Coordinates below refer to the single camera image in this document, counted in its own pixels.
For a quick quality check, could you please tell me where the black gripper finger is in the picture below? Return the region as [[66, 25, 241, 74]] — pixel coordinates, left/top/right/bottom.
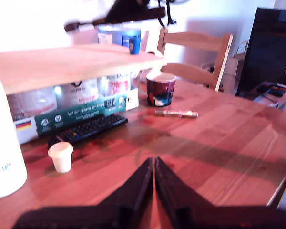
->
[[97, 156, 156, 229], [104, 0, 158, 21], [155, 156, 218, 229]]

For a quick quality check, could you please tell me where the wooden shelf board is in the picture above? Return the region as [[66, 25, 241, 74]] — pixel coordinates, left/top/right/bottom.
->
[[0, 43, 168, 95]]

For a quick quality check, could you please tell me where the white Google steel bottle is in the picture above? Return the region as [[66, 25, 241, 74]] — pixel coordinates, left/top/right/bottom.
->
[[0, 63, 28, 200]]

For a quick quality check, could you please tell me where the small blue container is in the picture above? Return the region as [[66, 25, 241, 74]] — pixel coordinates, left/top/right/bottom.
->
[[122, 29, 142, 55]]

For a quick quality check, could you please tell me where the wooden chair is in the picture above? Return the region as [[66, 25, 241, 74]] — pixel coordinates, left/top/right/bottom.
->
[[156, 27, 234, 92]]

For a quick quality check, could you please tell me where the black remote control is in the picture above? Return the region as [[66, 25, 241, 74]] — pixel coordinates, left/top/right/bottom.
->
[[47, 113, 129, 150]]

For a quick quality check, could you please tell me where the silver pen flashlight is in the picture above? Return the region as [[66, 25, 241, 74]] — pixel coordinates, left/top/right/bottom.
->
[[154, 109, 199, 118]]

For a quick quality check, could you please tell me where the small cream lidded cup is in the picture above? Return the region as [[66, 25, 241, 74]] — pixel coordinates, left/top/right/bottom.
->
[[47, 142, 74, 174]]

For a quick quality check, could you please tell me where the dark printed mug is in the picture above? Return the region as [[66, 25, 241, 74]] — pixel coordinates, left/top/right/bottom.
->
[[146, 73, 177, 107]]

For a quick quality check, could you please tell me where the green white cardboard tray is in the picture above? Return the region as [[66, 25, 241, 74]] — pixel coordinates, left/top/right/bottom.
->
[[14, 88, 140, 145]]

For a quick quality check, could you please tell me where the brown paper bag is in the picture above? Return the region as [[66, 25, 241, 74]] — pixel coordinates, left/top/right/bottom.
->
[[223, 40, 250, 95]]

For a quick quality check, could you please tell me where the white side table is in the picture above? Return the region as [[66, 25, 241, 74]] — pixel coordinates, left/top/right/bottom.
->
[[252, 82, 286, 113]]

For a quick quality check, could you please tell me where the black monitor screen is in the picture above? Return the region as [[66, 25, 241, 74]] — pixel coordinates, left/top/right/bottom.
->
[[235, 7, 286, 96]]

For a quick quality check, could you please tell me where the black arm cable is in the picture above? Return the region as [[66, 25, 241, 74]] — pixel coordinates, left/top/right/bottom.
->
[[157, 0, 177, 26]]

